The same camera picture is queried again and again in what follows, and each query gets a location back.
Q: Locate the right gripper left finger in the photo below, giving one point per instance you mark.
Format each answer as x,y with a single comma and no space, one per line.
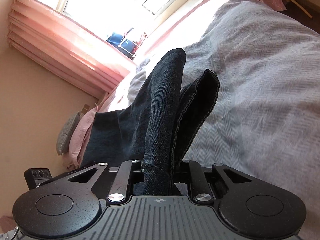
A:
129,173

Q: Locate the grey checked pillow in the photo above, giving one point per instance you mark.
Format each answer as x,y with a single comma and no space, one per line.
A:
66,133

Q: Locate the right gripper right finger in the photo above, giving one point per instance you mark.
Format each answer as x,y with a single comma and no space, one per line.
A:
192,175

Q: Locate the pink left curtain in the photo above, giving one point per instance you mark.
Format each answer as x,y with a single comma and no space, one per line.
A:
66,49

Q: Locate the pink pillow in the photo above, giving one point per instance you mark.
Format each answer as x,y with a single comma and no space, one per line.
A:
79,140

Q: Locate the dark blue denim jeans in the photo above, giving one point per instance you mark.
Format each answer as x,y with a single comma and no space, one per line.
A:
158,127

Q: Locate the person's right hand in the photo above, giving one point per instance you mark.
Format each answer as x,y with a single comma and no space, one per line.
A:
7,223

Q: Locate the pink and grey bedspread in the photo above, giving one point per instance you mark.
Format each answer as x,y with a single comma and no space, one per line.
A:
266,118

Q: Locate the blue items on windowsill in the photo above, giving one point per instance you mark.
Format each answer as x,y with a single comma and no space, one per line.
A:
129,42

